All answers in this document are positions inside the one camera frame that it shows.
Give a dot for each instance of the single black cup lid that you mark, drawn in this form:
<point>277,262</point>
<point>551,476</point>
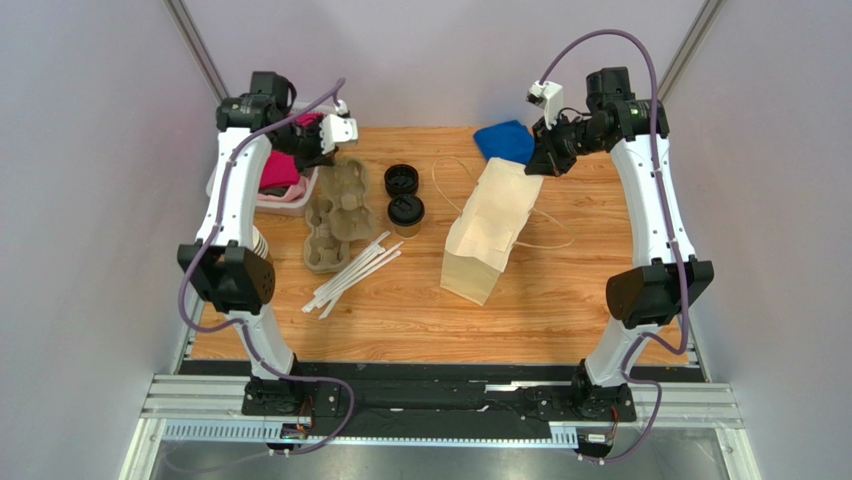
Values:
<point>405,210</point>

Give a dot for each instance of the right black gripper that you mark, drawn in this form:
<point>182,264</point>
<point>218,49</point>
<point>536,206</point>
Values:
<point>550,152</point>

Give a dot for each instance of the beige paper bag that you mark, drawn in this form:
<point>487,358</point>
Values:
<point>481,239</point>

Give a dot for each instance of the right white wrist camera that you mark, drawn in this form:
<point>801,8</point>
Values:
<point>548,96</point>

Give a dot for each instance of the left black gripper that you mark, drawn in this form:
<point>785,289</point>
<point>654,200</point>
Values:
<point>317,159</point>

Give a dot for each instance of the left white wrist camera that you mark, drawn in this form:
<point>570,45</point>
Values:
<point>338,129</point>

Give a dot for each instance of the stack of paper cups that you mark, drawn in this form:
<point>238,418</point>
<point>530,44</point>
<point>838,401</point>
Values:
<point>260,245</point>

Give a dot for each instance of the stack of black lids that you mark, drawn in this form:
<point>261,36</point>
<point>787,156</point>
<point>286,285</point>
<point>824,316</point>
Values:
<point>401,179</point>

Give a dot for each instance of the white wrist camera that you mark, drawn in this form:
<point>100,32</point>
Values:
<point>338,129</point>
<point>548,96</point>

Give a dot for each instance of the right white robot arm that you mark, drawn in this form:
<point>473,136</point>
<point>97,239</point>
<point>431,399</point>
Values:
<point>666,274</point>

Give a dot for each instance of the white plastic basket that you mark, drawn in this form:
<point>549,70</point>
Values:
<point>294,209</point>

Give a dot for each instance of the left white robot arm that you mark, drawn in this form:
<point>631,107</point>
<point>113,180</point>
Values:
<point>226,283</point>

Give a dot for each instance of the blue folded cloth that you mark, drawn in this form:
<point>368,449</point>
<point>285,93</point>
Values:
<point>509,141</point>

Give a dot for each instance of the aluminium frame rail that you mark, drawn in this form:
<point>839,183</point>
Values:
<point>208,408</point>

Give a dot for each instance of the magenta folded cloth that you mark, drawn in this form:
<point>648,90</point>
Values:
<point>280,169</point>

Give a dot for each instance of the white wrapped straw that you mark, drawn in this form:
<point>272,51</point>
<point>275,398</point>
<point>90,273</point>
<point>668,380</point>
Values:
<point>370,260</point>
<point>359,275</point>
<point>367,255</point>
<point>329,305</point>
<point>311,304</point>

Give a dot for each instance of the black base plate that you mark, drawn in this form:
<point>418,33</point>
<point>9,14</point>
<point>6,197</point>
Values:
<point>438,401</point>

